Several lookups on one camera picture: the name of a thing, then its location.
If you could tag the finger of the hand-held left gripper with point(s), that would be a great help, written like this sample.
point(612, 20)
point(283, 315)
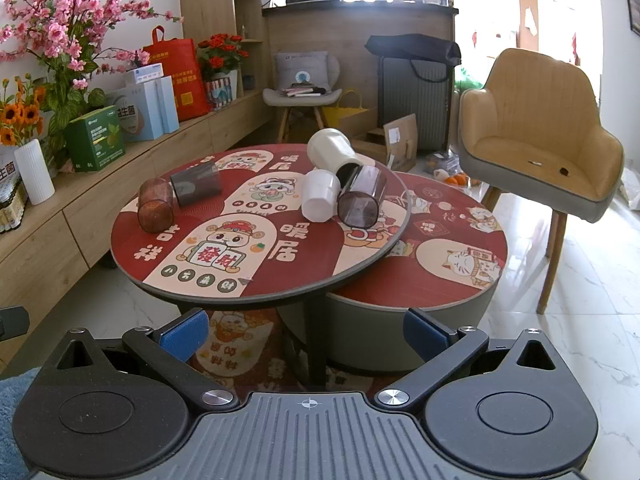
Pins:
point(12, 322)

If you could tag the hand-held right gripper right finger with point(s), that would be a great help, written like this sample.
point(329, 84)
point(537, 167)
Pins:
point(426, 336)

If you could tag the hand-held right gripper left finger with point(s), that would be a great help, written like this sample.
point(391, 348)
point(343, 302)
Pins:
point(184, 334)

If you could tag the brown translucent cup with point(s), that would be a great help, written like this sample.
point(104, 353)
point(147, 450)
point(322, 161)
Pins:
point(155, 205)

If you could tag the grey smoky cup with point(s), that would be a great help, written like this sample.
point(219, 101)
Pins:
point(196, 185)

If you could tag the dark translucent square cup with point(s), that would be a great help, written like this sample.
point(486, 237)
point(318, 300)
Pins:
point(362, 197)

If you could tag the small white cup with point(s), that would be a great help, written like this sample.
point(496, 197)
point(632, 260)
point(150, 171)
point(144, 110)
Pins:
point(320, 197)

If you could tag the large white cup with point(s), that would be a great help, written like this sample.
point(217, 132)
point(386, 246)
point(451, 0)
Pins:
point(331, 152)

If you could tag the red printed rug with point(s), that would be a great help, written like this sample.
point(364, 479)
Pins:
point(235, 345)

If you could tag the low round red-print table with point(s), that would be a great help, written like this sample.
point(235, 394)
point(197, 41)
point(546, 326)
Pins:
point(440, 260)

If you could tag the blue fuzzy cloth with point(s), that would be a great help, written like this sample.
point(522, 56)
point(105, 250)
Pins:
point(12, 425)

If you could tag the tall round red-print table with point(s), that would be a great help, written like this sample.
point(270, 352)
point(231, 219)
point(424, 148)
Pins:
point(300, 260)

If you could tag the white ribbed vase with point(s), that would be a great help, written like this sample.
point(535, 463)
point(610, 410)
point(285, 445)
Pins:
point(35, 175)

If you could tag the oranges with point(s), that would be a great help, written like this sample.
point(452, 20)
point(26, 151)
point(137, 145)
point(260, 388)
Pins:
point(456, 179)

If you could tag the clear plastic packaging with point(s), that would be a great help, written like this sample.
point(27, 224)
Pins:
point(440, 162)

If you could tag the long wooden cabinet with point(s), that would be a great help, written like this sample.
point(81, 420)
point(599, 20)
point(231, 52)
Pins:
point(165, 155)

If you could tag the cardboard box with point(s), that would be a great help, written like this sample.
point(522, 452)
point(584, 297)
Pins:
point(397, 140)

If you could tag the green box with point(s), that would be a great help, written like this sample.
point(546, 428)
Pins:
point(95, 140)

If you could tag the sunflower bouquet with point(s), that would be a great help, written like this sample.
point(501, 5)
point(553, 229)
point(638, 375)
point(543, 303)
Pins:
point(20, 115)

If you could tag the grey ribbed suitcase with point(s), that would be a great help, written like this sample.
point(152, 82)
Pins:
point(412, 110)

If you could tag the large white box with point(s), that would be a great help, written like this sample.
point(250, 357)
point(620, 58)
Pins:
point(145, 110)

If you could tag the yellow tote bag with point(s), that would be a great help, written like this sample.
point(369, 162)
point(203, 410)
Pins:
point(350, 117)

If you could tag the tan and grey armchair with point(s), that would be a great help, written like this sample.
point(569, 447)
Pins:
point(540, 125)

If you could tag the red tote bag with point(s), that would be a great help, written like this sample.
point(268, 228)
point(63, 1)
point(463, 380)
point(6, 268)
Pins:
point(182, 80)

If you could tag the grey shell chair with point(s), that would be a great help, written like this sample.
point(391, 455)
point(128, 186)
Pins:
point(300, 102)

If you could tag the blue and white flat box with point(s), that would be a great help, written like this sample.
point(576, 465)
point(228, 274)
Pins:
point(145, 74)

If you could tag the stack of books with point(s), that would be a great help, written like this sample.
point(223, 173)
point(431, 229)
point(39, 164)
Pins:
point(300, 92)

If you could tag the potted red flowers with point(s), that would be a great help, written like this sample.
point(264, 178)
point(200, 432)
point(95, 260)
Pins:
point(220, 60)

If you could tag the black bag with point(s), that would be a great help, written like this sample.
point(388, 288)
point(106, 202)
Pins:
point(415, 47)

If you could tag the grey printed cushion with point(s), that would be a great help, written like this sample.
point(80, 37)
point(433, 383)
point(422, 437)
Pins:
point(302, 67)

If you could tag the pink blossom branches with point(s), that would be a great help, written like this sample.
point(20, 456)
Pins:
point(65, 25)

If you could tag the wooden counter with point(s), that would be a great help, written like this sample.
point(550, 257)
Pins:
point(360, 30)

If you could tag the wooden shelf unit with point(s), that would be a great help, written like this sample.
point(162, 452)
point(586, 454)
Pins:
point(210, 0)

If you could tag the wall picture frame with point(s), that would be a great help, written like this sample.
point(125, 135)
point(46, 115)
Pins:
point(634, 12)

